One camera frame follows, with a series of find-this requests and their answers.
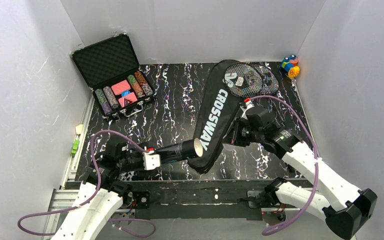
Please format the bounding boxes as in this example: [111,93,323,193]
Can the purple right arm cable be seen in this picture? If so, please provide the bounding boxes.
[244,95,320,237]

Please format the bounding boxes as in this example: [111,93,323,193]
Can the beige block on rail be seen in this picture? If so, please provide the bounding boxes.
[75,124,84,135]

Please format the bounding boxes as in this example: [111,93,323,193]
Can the black poker chip case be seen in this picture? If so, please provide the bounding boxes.
[71,33,157,121]

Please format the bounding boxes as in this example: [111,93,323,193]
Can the blue dealer chip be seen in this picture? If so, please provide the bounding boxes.
[121,90,131,97]

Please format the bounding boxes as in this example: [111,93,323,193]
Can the pink playing card deck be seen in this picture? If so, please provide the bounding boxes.
[111,79,132,96]

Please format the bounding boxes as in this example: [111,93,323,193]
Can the black mounting base plate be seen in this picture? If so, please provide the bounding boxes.
[130,179,272,221]

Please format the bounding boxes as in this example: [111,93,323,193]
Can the green clip on rail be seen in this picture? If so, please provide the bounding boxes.
[70,139,80,157]

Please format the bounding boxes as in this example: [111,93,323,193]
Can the colourful toy blocks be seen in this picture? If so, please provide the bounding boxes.
[280,54,301,79]

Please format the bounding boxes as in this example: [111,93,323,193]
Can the black Crossway racket bag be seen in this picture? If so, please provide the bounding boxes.
[187,59,242,174]

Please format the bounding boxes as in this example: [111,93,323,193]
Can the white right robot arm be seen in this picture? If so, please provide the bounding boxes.
[225,106,378,240]

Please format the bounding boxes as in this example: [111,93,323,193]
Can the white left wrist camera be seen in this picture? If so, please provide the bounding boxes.
[142,148,161,171]

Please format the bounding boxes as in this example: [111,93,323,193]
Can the black shuttlecock tube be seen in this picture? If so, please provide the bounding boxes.
[155,138,204,164]

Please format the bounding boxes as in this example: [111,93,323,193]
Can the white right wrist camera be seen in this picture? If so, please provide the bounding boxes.
[240,98,254,120]

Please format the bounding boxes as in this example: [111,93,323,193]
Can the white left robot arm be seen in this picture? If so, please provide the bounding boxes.
[51,160,131,240]

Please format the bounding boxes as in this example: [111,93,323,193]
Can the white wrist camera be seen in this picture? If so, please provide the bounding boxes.
[240,98,254,120]
[142,148,161,171]

